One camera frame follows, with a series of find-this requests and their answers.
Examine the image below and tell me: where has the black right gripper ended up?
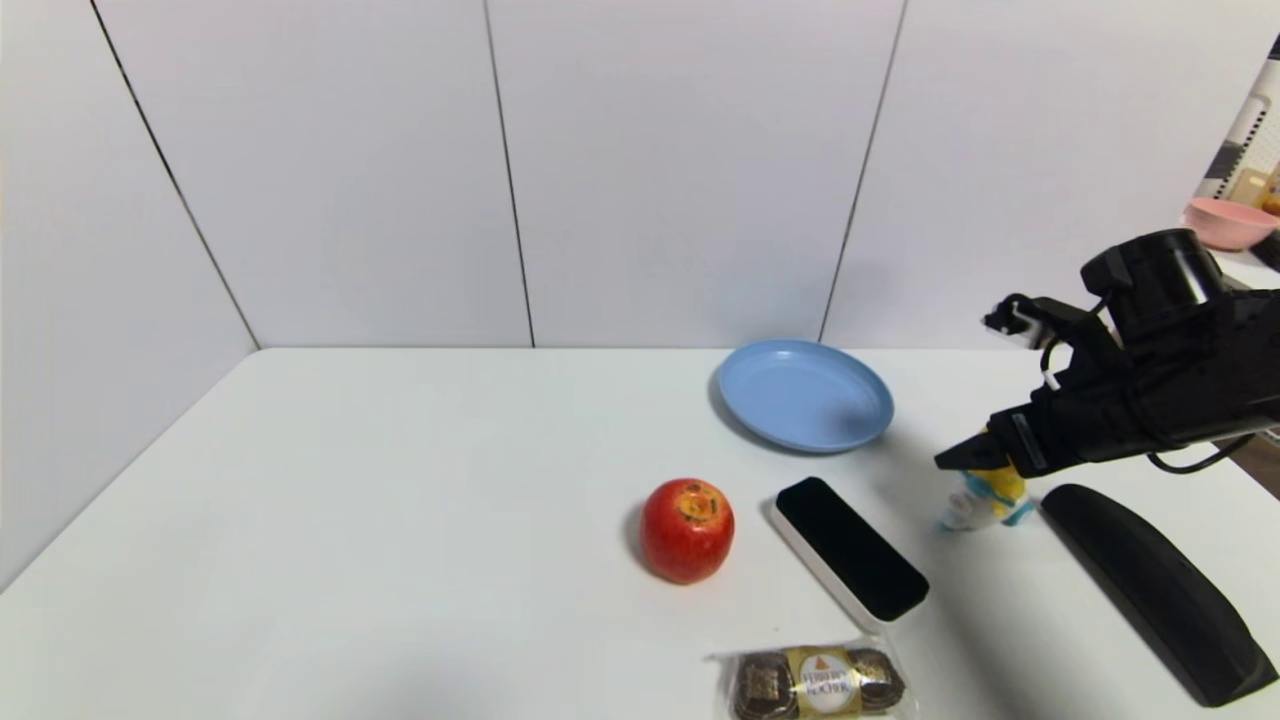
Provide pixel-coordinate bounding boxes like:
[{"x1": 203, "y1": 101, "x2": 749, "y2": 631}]
[{"x1": 933, "y1": 382, "x2": 1152, "y2": 479}]

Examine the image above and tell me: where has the yellow duck toy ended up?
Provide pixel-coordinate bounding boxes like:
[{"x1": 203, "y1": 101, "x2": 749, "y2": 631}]
[{"x1": 938, "y1": 428, "x2": 1036, "y2": 532}]

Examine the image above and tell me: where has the blue plastic plate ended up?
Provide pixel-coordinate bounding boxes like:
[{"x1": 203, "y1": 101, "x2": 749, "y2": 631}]
[{"x1": 717, "y1": 340, "x2": 895, "y2": 455}]

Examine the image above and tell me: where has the black and white eraser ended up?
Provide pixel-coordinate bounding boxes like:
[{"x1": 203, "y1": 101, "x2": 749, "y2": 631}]
[{"x1": 771, "y1": 476, "x2": 930, "y2": 629}]

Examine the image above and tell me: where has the black glasses case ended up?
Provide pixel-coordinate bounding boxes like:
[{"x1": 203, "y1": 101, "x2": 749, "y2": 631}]
[{"x1": 1040, "y1": 483, "x2": 1278, "y2": 707}]

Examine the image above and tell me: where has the Ferrero Rocher chocolate pack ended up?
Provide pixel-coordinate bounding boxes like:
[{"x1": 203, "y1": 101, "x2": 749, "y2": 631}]
[{"x1": 710, "y1": 640, "x2": 913, "y2": 720}]

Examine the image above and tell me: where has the red apple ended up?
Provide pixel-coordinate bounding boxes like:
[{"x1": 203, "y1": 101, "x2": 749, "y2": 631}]
[{"x1": 640, "y1": 477, "x2": 736, "y2": 585}]

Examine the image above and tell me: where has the white background desk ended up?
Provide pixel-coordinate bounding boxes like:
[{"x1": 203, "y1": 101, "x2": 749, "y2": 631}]
[{"x1": 1205, "y1": 245, "x2": 1280, "y2": 296}]

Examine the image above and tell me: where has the pink bowl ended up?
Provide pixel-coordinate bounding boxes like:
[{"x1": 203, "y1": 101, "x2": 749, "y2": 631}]
[{"x1": 1183, "y1": 197, "x2": 1279, "y2": 251}]

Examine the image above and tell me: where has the white pegboard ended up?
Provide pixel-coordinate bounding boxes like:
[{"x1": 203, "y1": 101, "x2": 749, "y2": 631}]
[{"x1": 1195, "y1": 60, "x2": 1280, "y2": 206}]

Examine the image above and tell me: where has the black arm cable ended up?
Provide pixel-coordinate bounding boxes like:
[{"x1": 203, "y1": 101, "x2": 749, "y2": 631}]
[{"x1": 1148, "y1": 434, "x2": 1257, "y2": 475}]

